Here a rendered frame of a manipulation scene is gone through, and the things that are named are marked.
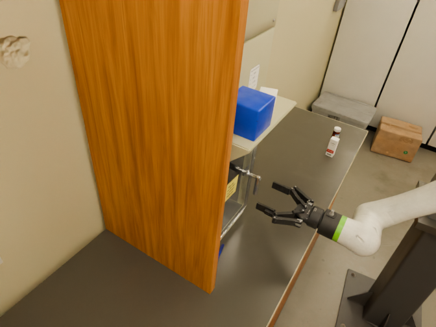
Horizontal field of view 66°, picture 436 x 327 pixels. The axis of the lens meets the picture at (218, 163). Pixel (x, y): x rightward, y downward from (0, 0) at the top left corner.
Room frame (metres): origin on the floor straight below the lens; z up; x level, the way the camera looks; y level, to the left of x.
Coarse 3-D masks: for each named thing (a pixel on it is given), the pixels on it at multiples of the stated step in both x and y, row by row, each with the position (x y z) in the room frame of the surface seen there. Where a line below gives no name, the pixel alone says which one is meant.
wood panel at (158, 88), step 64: (64, 0) 0.84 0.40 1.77; (128, 0) 0.74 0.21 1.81; (192, 0) 0.66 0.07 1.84; (128, 64) 0.75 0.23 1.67; (192, 64) 0.66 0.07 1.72; (128, 128) 0.76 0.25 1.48; (192, 128) 0.66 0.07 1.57; (128, 192) 0.77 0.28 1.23; (192, 192) 0.65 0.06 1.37; (192, 256) 0.65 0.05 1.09
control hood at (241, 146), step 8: (280, 104) 0.92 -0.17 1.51; (288, 104) 0.92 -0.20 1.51; (296, 104) 0.94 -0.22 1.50; (280, 112) 0.87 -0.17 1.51; (288, 112) 0.89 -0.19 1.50; (272, 120) 0.82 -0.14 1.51; (280, 120) 0.84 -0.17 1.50; (272, 128) 0.80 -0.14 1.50; (240, 136) 0.73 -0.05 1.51; (264, 136) 0.74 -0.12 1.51; (232, 144) 0.69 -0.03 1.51; (240, 144) 0.69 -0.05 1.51; (248, 144) 0.70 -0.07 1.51; (256, 144) 0.70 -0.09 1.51; (232, 152) 0.69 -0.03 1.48; (240, 152) 0.68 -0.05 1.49; (248, 152) 0.67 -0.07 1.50
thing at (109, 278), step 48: (288, 144) 1.55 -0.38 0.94; (336, 192) 1.19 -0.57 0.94; (96, 240) 0.79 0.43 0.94; (240, 240) 0.85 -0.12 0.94; (288, 240) 0.87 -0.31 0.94; (48, 288) 0.58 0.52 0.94; (96, 288) 0.60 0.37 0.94; (144, 288) 0.61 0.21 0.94; (192, 288) 0.63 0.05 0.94; (240, 288) 0.64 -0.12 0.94
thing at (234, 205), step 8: (232, 160) 0.83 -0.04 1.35; (240, 160) 0.88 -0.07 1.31; (248, 160) 0.94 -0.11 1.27; (232, 168) 0.84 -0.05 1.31; (240, 168) 0.89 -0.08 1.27; (248, 168) 0.95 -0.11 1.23; (232, 176) 0.84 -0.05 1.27; (240, 176) 0.90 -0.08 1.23; (248, 176) 0.96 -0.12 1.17; (240, 184) 0.91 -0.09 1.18; (248, 184) 0.98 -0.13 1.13; (240, 192) 0.92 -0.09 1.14; (248, 192) 0.99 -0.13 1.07; (232, 200) 0.87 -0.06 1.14; (240, 200) 0.93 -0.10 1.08; (224, 208) 0.82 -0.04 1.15; (232, 208) 0.87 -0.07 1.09; (240, 208) 0.94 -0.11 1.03; (224, 216) 0.82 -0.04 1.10; (232, 216) 0.88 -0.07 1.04; (224, 224) 0.83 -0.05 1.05; (224, 232) 0.84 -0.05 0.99
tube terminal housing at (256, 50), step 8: (264, 32) 0.94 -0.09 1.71; (272, 32) 0.99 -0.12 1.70; (248, 40) 0.87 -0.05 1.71; (256, 40) 0.90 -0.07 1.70; (264, 40) 0.95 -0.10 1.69; (248, 48) 0.87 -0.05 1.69; (256, 48) 0.91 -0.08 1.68; (264, 48) 0.96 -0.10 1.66; (248, 56) 0.87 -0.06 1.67; (256, 56) 0.92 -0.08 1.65; (264, 56) 0.96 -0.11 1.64; (248, 64) 0.88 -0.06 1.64; (256, 64) 0.92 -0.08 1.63; (264, 64) 0.97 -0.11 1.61; (248, 72) 0.88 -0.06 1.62; (264, 72) 0.98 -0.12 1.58; (240, 80) 0.84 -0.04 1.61; (248, 80) 0.89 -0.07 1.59; (264, 80) 0.99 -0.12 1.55; (256, 88) 0.95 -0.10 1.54; (232, 224) 0.92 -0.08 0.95
